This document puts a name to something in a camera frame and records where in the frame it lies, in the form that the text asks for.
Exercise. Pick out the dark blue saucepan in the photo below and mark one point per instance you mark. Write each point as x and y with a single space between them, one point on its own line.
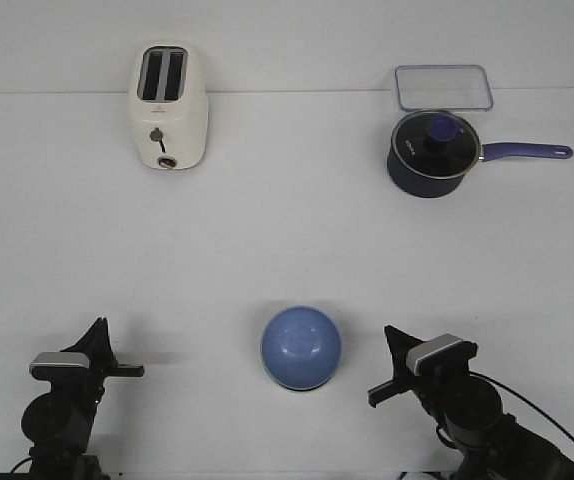
424 187

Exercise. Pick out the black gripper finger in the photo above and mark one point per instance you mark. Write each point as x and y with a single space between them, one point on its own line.
95 343
399 344

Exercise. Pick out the clear plastic food container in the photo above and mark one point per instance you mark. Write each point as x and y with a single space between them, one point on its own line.
454 87

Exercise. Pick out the blue plastic bowl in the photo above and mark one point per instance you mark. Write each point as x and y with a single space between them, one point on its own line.
301 348

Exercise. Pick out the cream two-slot toaster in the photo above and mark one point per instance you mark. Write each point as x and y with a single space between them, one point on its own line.
168 106

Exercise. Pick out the glass pot lid blue knob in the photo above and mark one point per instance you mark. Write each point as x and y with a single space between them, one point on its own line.
436 144

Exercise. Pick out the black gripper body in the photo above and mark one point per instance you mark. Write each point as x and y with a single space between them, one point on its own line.
425 386
90 385

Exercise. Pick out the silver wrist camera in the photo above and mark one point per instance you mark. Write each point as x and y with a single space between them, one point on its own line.
438 351
47 366

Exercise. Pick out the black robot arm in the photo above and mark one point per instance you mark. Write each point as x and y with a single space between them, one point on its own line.
59 422
468 410

